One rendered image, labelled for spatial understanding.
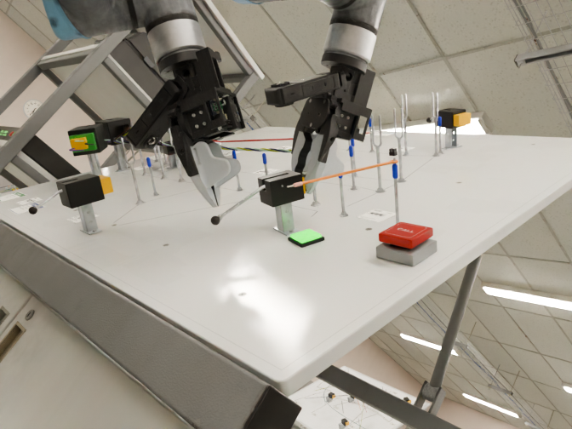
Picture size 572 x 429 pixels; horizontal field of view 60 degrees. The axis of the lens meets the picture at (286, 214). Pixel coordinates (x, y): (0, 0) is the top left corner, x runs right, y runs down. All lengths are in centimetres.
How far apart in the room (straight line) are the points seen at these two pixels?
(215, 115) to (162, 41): 12
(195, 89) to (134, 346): 35
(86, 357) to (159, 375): 21
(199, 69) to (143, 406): 43
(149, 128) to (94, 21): 15
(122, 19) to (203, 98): 16
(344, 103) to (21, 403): 61
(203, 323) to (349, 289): 17
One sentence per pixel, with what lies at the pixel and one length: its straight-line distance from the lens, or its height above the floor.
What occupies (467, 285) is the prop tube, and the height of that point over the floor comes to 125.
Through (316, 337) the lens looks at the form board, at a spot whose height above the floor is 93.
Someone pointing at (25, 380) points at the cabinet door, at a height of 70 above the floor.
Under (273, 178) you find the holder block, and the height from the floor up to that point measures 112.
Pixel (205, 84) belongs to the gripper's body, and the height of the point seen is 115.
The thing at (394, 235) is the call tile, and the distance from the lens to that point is 63.
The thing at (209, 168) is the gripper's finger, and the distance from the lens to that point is 69.
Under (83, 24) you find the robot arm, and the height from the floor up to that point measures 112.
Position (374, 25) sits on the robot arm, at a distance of 80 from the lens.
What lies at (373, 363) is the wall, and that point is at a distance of 1232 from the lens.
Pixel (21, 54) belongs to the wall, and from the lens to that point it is 838.
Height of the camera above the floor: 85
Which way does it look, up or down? 19 degrees up
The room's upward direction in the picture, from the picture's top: 33 degrees clockwise
